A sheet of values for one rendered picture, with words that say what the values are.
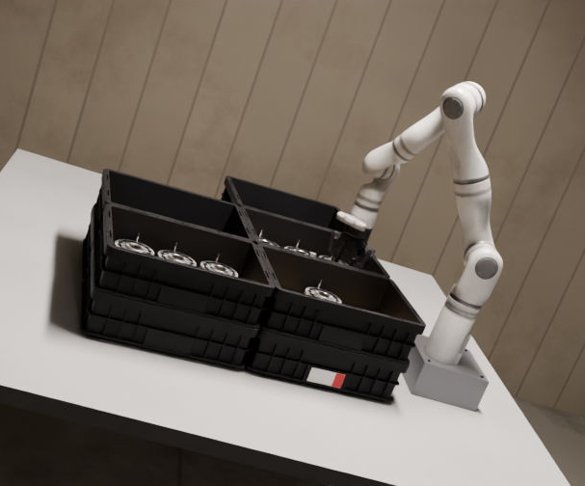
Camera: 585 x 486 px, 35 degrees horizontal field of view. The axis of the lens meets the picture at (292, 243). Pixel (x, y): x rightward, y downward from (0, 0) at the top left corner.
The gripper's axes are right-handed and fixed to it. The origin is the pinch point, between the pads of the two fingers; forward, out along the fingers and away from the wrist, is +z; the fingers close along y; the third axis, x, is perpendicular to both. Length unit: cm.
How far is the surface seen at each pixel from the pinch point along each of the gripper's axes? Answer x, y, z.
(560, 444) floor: -195, -49, 91
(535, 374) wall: -223, -20, 76
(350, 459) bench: 56, -42, 19
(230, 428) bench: 73, -21, 19
